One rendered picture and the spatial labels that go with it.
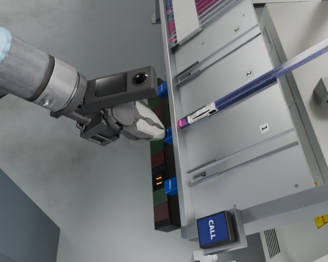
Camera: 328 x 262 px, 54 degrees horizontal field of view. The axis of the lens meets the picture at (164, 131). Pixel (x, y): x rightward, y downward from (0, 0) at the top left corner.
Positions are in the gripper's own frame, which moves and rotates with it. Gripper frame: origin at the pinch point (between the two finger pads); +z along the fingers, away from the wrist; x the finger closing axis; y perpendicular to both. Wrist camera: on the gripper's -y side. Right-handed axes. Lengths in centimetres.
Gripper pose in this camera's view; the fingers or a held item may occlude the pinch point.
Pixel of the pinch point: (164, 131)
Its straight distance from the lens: 61.5
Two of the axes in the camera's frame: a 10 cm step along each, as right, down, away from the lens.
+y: -7.3, 4.1, 5.5
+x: 0.7, 8.4, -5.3
